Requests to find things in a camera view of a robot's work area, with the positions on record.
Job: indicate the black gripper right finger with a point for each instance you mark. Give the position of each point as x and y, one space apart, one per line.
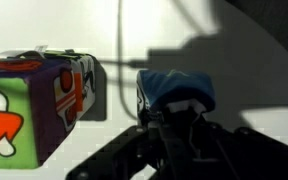
244 156

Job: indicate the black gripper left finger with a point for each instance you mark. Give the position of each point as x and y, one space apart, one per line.
134 153

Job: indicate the blue soft toy block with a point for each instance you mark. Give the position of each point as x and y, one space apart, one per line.
177 86

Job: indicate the orange multicolour soft toy block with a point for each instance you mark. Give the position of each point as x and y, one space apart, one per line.
7 100

